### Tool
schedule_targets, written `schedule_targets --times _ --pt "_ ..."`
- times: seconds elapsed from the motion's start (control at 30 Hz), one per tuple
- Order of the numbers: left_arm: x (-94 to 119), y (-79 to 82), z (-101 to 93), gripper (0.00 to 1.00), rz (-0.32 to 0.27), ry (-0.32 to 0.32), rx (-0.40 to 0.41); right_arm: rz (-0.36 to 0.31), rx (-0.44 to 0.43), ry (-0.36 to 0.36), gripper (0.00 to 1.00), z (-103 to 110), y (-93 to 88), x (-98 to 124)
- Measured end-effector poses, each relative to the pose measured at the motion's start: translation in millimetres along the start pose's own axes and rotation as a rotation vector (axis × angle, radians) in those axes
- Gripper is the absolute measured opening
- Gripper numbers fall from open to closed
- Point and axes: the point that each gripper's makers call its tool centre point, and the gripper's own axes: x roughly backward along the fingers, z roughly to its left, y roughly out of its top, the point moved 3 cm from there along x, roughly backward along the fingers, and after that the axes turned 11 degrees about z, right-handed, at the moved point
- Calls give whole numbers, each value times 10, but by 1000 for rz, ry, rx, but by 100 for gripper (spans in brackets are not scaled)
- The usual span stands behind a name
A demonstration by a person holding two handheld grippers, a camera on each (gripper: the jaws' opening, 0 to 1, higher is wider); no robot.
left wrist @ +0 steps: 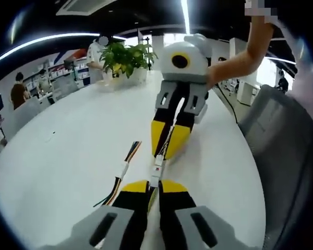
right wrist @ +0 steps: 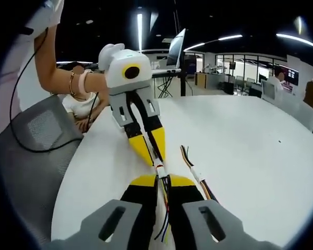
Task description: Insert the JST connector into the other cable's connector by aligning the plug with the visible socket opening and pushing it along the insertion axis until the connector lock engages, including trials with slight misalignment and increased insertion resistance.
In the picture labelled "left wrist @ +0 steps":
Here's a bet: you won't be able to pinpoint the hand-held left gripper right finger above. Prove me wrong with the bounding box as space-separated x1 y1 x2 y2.
158 179 254 250

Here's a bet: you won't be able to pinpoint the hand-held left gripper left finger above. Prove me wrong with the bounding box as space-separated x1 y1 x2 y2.
40 179 150 250

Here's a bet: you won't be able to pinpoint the white JST socket with wires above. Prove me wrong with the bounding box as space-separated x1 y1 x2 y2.
93 170 128 208
148 166 163 211

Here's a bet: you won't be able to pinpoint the white JST connector green wires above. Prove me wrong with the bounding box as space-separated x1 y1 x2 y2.
154 135 174 168

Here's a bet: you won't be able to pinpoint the white JST connector orange wires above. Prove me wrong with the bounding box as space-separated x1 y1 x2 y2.
121 140 142 174

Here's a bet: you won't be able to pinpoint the white cabinet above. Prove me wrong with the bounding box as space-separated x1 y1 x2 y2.
236 82 260 106

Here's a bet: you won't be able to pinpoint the green potted plant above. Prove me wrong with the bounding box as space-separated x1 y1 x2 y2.
98 43 159 92

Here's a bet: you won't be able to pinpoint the grey office chair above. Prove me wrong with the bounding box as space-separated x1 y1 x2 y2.
237 84 313 250

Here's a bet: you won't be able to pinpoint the white storage shelves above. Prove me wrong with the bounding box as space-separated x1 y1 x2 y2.
23 58 91 89

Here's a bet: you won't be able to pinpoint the white mesh office chair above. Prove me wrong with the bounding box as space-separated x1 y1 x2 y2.
13 97 42 126
52 75 79 101

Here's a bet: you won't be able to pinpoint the person's light shirt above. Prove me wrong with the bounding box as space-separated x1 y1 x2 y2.
266 15 313 126

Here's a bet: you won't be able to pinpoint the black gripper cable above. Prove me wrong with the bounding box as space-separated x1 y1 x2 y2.
215 84 239 124

